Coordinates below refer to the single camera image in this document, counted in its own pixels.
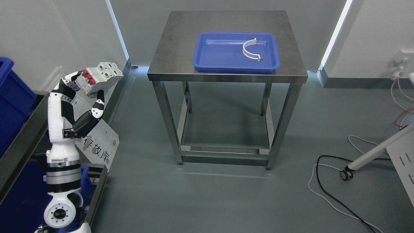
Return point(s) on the lower blue bin left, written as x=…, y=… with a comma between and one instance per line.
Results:
x=23, y=207

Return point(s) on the white wall socket plug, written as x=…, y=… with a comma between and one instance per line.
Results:
x=404, y=67

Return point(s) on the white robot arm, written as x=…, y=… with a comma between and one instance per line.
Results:
x=64, y=179

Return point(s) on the blue plastic tray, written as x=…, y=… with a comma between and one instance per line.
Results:
x=245, y=52

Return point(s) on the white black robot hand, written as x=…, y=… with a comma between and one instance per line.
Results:
x=63, y=128

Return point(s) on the grey red circuit breaker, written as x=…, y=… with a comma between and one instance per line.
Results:
x=102, y=77

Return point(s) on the white stand leg with caster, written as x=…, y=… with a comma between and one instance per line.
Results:
x=347, y=173

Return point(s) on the stainless steel table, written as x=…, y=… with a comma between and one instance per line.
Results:
x=171, y=71

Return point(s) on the large blue bin left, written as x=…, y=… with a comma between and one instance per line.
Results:
x=16, y=101

